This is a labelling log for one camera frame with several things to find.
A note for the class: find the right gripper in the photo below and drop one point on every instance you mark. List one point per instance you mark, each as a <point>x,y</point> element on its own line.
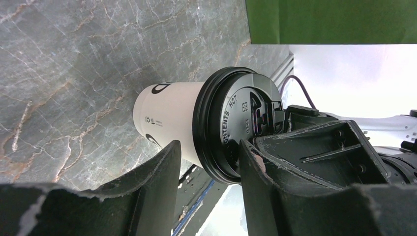
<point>338,153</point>

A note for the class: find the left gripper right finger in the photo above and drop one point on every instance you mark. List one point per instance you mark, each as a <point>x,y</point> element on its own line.
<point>279,201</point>

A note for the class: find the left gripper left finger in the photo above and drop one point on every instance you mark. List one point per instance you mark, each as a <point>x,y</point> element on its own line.
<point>138,203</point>

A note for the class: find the single white paper cup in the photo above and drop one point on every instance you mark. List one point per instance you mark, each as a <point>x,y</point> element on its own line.
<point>164,112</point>

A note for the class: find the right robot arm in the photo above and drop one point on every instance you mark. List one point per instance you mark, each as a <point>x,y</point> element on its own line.
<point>278,172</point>

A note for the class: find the green paper bag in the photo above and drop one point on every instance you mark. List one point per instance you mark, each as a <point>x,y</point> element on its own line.
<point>332,21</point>

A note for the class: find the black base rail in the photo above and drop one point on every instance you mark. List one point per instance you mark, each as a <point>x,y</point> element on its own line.
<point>197,196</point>

